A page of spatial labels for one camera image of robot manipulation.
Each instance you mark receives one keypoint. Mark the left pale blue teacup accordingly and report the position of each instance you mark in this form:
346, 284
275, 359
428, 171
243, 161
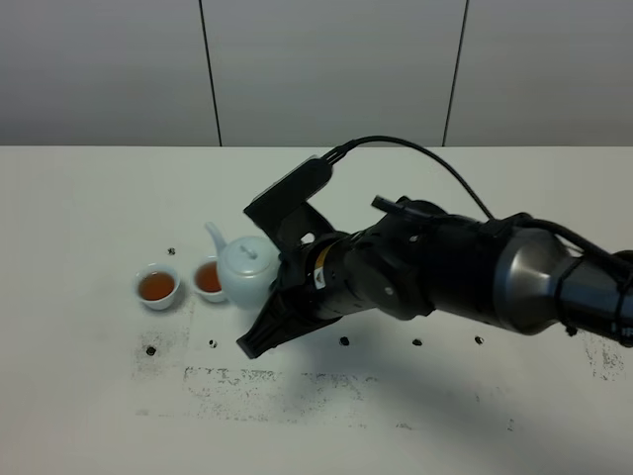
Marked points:
156, 286

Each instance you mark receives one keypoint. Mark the pale blue porcelain teapot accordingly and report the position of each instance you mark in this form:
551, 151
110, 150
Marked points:
247, 268

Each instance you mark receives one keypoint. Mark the right pale blue teacup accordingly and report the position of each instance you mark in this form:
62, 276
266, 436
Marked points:
206, 281

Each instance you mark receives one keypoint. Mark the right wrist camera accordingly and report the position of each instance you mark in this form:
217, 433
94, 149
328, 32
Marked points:
292, 203

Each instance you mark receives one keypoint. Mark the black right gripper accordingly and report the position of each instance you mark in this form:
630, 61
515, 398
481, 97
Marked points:
335, 276

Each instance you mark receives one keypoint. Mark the pale blue teacup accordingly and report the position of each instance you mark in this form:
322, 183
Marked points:
156, 286
206, 281

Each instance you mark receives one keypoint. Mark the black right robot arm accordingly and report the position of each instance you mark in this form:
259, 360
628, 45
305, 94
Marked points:
518, 274

